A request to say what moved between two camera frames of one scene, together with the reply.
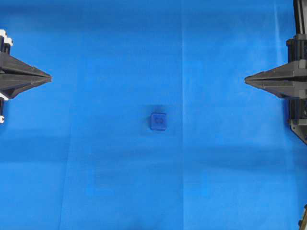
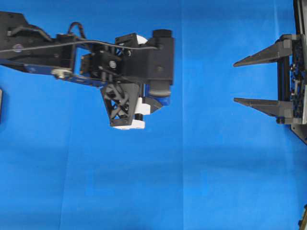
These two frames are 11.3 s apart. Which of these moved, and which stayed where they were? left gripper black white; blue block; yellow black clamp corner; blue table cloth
Moved: left gripper black white; blue block
Stayed: yellow black clamp corner; blue table cloth
